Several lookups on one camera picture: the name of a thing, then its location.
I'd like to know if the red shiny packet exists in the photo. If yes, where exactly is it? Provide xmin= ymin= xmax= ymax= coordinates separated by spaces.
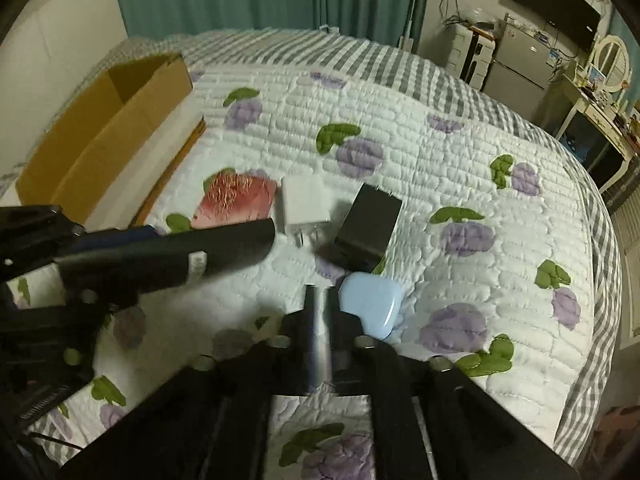
xmin=191 ymin=169 xmax=277 ymax=231

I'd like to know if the black power adapter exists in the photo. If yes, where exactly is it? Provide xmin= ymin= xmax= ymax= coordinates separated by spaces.
xmin=316 ymin=182 xmax=404 ymax=274

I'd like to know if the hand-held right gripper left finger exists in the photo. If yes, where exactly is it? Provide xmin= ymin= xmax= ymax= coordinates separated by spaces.
xmin=55 ymin=309 xmax=310 ymax=480

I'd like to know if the black cable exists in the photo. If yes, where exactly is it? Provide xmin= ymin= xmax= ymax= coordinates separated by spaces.
xmin=27 ymin=429 xmax=90 ymax=456

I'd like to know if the cream dressing table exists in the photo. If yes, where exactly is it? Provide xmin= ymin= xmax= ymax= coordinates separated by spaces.
xmin=554 ymin=71 xmax=640 ymax=193

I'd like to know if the light blue plastic case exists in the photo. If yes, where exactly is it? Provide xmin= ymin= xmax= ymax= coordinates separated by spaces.
xmin=339 ymin=271 xmax=403 ymax=343

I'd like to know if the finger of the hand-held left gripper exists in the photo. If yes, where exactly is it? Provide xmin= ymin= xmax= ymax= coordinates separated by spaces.
xmin=67 ymin=285 xmax=143 ymax=312
xmin=52 ymin=224 xmax=162 ymax=263

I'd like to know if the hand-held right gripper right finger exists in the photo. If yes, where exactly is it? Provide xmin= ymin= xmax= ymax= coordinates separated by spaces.
xmin=332 ymin=309 xmax=583 ymax=480

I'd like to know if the brown cardboard box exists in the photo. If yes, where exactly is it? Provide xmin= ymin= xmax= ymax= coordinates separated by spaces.
xmin=15 ymin=52 xmax=206 ymax=226

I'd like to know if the black tube with white label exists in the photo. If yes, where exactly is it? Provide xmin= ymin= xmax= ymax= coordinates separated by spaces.
xmin=54 ymin=217 xmax=277 ymax=295

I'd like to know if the white charger plug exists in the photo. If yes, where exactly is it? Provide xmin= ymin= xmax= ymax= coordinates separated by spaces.
xmin=274 ymin=174 xmax=332 ymax=248

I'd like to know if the floral quilted bedspread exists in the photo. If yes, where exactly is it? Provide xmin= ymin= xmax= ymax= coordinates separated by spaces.
xmin=0 ymin=27 xmax=623 ymax=480

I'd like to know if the white drawer cabinet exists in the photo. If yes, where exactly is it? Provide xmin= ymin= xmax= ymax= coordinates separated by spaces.
xmin=444 ymin=22 xmax=497 ymax=92

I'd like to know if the black wall television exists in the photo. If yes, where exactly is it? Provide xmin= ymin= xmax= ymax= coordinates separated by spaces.
xmin=506 ymin=0 xmax=602 ymax=52

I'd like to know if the white oval vanity mirror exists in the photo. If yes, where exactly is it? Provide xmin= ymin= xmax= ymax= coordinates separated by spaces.
xmin=591 ymin=34 xmax=632 ymax=95

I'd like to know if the silver refrigerator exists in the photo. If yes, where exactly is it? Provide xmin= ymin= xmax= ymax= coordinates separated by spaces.
xmin=481 ymin=14 xmax=557 ymax=122

